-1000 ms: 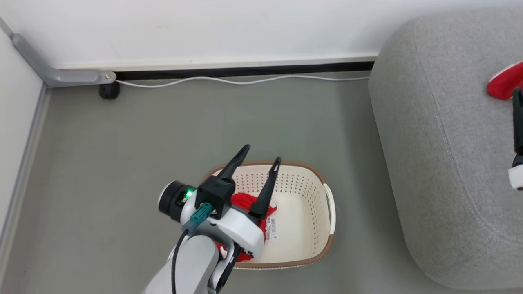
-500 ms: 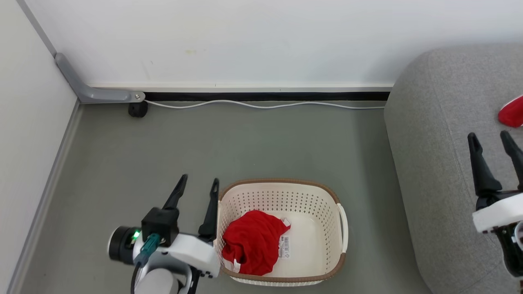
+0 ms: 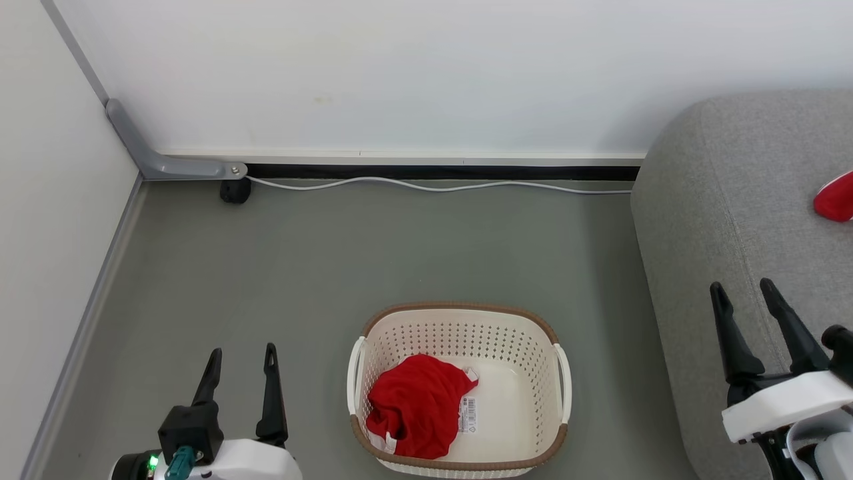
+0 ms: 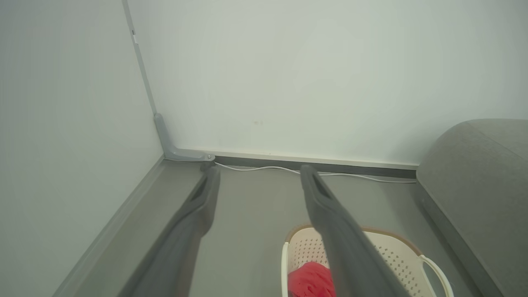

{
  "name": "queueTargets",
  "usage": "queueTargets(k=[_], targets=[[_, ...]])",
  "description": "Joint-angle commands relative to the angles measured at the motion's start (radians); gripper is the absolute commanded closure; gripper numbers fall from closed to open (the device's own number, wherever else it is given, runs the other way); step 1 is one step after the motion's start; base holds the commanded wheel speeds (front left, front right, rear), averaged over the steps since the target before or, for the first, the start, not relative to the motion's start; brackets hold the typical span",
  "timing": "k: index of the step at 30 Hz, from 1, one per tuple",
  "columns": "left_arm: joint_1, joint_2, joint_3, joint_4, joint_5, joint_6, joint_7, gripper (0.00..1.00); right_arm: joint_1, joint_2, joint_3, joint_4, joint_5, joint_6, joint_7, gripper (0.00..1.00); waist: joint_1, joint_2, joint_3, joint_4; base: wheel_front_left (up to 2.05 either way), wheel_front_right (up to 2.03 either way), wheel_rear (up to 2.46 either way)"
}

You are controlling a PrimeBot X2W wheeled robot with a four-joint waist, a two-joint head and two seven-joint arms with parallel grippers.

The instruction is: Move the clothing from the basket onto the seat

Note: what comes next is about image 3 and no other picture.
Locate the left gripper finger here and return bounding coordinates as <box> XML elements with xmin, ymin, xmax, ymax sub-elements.
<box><xmin>257</xmin><ymin>343</ymin><xmax>289</xmax><ymax>446</ymax></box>
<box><xmin>193</xmin><ymin>347</ymin><xmax>223</xmax><ymax>406</ymax></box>

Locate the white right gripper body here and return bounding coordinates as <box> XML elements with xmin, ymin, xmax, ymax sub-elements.
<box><xmin>722</xmin><ymin>370</ymin><xmax>853</xmax><ymax>444</ymax></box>

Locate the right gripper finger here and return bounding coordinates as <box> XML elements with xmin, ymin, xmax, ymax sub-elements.
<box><xmin>710</xmin><ymin>281</ymin><xmax>766</xmax><ymax>386</ymax></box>
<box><xmin>760</xmin><ymin>278</ymin><xmax>830</xmax><ymax>374</ymax></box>

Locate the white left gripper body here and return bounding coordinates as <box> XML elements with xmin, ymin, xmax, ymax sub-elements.
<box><xmin>157</xmin><ymin>437</ymin><xmax>304</xmax><ymax>480</ymax></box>

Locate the plain red garment white trim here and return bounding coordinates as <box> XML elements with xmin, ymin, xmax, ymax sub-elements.
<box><xmin>365</xmin><ymin>353</ymin><xmax>479</xmax><ymax>461</ymax></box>

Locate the red garment with striped print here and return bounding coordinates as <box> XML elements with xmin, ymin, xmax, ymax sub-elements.
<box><xmin>813</xmin><ymin>170</ymin><xmax>853</xmax><ymax>223</ymax></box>

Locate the grey fabric sofa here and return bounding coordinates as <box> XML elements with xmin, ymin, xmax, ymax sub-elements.
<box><xmin>630</xmin><ymin>90</ymin><xmax>853</xmax><ymax>480</ymax></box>

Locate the black caster wheel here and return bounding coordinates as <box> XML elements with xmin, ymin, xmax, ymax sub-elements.
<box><xmin>220</xmin><ymin>177</ymin><xmax>253</xmax><ymax>204</ymax></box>

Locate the cream perforated laundry basket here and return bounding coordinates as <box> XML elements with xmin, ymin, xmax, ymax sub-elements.
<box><xmin>347</xmin><ymin>301</ymin><xmax>572</xmax><ymax>479</ymax></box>

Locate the grey metal partition foot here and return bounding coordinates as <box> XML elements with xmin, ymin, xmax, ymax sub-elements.
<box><xmin>105</xmin><ymin>99</ymin><xmax>249</xmax><ymax>182</ymax></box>

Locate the black baseboard strip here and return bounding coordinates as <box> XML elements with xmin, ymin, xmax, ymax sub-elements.
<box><xmin>245</xmin><ymin>164</ymin><xmax>642</xmax><ymax>182</ymax></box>

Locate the teal cable connector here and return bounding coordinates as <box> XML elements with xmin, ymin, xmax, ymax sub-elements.
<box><xmin>165</xmin><ymin>445</ymin><xmax>195</xmax><ymax>480</ymax></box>

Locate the white floor cable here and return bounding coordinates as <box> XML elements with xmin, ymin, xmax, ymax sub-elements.
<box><xmin>245</xmin><ymin>175</ymin><xmax>634</xmax><ymax>195</ymax></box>

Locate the grey wall corner profile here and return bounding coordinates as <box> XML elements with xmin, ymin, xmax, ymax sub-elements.
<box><xmin>40</xmin><ymin>0</ymin><xmax>111</xmax><ymax>106</ymax></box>

